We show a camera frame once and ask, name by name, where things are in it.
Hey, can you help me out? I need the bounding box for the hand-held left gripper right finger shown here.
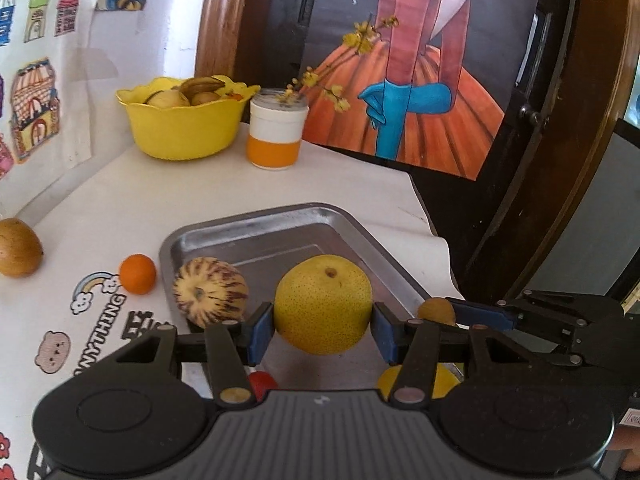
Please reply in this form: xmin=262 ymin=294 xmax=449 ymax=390
xmin=370 ymin=301 xmax=531 ymax=407

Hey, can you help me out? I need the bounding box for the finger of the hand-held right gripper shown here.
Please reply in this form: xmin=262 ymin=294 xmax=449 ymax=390
xmin=500 ymin=327 xmax=588 ymax=367
xmin=446 ymin=289 xmax=621 ymax=333

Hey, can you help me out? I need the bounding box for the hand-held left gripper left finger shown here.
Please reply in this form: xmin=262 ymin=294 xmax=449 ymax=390
xmin=115 ymin=301 xmax=275 ymax=407

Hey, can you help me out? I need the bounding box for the brown longan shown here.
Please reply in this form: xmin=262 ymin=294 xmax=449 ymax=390
xmin=417 ymin=297 xmax=457 ymax=327

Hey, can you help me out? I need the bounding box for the red cherry tomato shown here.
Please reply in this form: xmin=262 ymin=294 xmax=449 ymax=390
xmin=247 ymin=371 xmax=279 ymax=403

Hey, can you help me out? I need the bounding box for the small striped pepino melon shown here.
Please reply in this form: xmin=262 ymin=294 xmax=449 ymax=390
xmin=172 ymin=257 xmax=249 ymax=330

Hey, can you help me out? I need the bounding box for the yellow pear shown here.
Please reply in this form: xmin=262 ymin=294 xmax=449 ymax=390
xmin=274 ymin=254 xmax=373 ymax=356

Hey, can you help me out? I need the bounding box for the yellow lemon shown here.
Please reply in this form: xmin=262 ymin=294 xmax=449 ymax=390
xmin=376 ymin=362 xmax=461 ymax=401

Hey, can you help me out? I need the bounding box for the metal tray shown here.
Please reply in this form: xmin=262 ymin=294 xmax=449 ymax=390
xmin=159 ymin=202 xmax=463 ymax=398

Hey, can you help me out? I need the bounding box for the person's right hand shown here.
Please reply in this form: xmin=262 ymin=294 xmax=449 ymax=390
xmin=611 ymin=425 xmax=640 ymax=473

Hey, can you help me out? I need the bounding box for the small orange kumquat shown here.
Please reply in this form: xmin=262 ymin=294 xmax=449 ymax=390
xmin=119 ymin=254 xmax=157 ymax=295

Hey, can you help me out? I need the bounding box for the white printed table cover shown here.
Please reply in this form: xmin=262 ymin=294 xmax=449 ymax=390
xmin=0 ymin=120 xmax=466 ymax=480

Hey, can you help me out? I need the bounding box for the girl in orange dress poster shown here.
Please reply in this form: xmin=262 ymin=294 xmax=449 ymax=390
xmin=300 ymin=0 xmax=548 ymax=181

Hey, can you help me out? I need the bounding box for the white and orange cup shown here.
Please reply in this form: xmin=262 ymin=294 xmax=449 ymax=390
xmin=246 ymin=88 xmax=309 ymax=170

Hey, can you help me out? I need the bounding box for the yellow plastic bowl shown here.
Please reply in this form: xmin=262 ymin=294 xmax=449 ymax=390
xmin=116 ymin=74 xmax=261 ymax=162

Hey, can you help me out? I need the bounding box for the pale round fruit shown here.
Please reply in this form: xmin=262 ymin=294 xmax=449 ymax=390
xmin=146 ymin=88 xmax=191 ymax=109

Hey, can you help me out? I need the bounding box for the brown wrinkled fruit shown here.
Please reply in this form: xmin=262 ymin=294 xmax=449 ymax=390
xmin=180 ymin=75 xmax=227 ymax=106

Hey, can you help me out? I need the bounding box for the brown pear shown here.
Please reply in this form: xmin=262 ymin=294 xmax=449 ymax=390
xmin=0 ymin=217 xmax=44 ymax=279

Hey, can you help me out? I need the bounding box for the yellow flower sprig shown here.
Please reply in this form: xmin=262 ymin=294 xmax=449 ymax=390
xmin=286 ymin=15 xmax=401 ymax=113

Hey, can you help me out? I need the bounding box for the coloured houses drawing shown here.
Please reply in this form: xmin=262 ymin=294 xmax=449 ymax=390
xmin=0 ymin=0 xmax=96 ymax=216

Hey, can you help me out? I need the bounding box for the brown wooden door post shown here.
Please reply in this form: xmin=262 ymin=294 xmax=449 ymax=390
xmin=460 ymin=0 xmax=640 ymax=306

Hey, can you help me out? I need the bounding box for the brown wooden door frame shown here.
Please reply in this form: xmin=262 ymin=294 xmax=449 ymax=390
xmin=194 ymin=0 xmax=281 ymax=86

